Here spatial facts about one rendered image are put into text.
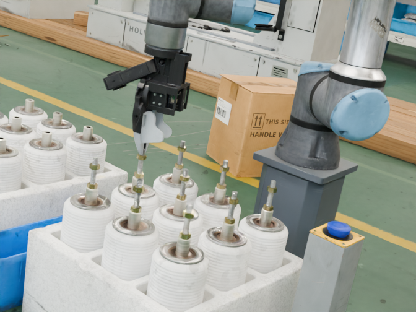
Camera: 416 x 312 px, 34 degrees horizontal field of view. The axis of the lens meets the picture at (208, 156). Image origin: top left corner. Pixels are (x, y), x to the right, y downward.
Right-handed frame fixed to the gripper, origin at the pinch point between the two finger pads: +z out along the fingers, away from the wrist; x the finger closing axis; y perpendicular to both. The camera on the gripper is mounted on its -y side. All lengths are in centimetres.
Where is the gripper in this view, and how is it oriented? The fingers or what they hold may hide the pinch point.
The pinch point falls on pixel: (139, 146)
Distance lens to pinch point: 132.5
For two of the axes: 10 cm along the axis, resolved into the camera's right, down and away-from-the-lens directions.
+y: 9.4, 2.4, -2.5
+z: -1.6, 9.4, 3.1
